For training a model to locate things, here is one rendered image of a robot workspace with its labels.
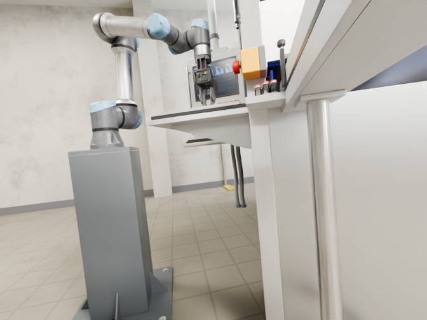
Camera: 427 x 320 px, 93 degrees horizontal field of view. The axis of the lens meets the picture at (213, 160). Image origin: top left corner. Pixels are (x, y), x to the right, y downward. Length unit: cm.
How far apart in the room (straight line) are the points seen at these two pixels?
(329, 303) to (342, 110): 54
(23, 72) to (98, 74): 108
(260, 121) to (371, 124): 33
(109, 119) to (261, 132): 71
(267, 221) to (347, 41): 61
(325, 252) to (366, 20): 47
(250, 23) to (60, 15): 411
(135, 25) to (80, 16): 361
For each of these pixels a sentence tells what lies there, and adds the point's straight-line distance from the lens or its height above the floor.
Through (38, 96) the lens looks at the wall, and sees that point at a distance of 442.
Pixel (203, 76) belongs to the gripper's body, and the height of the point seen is 104.
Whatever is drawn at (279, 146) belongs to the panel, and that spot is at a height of 73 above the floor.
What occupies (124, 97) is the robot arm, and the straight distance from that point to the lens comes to 121.
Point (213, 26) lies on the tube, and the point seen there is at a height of 179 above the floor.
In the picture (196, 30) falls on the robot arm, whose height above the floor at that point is 124.
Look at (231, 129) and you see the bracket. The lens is 83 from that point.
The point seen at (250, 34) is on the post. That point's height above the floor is 111.
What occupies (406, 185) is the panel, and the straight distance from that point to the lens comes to 85.
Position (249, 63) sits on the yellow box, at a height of 99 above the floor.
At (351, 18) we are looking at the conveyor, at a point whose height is 84.
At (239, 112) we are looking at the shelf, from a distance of 75.
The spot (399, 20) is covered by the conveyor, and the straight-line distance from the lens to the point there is 27.
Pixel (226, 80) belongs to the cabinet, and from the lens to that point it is 182.
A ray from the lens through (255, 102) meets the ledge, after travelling 60.
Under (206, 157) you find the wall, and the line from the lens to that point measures 381.
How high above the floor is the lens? 75
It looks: 3 degrees down
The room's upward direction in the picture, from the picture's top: 5 degrees counter-clockwise
